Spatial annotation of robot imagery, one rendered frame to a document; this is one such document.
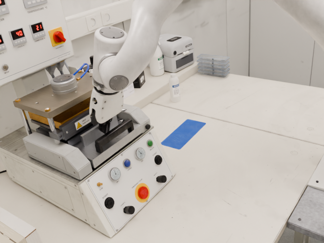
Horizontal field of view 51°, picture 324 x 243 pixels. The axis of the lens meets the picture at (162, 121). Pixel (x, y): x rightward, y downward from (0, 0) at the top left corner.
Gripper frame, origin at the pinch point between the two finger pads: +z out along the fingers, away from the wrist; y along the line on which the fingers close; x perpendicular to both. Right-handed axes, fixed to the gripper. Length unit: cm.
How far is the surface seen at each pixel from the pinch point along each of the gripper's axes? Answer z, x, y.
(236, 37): 58, 44, 219
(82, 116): -2.3, 5.9, -3.6
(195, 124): 24, -9, 50
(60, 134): -0.9, 5.4, -12.3
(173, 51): 20, 31, 88
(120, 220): 18.1, -19.2, -11.3
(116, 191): 12.6, -13.6, -7.7
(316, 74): 70, -30, 244
